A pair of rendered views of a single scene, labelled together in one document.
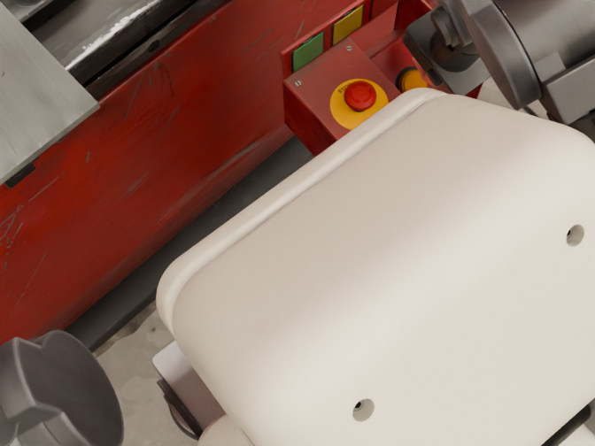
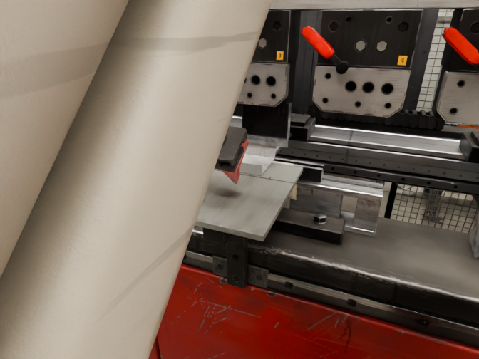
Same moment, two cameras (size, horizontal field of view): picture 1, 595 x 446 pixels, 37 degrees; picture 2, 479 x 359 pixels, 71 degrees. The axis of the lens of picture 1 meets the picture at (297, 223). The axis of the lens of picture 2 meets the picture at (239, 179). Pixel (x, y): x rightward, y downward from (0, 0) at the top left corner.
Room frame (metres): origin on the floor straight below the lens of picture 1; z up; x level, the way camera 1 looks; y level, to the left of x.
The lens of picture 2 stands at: (0.21, -0.15, 1.28)
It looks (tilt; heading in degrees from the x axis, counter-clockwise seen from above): 26 degrees down; 64
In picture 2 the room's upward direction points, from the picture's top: straight up
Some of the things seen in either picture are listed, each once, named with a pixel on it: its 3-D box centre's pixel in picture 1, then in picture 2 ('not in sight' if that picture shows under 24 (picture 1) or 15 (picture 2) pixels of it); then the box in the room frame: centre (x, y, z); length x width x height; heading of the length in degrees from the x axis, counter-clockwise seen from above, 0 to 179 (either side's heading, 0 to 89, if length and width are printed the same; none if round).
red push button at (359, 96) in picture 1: (359, 100); not in sight; (0.52, -0.08, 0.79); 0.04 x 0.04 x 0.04
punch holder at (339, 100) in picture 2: not in sight; (363, 62); (0.67, 0.31, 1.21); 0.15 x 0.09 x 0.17; 132
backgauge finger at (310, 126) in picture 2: not in sight; (283, 132); (0.68, 0.55, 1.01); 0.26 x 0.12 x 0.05; 42
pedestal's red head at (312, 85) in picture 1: (381, 90); not in sight; (0.56, -0.11, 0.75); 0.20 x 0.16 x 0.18; 127
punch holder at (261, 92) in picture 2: not in sight; (255, 58); (0.54, 0.46, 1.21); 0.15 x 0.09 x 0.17; 132
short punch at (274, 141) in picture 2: not in sight; (265, 123); (0.56, 0.44, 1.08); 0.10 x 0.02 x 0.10; 132
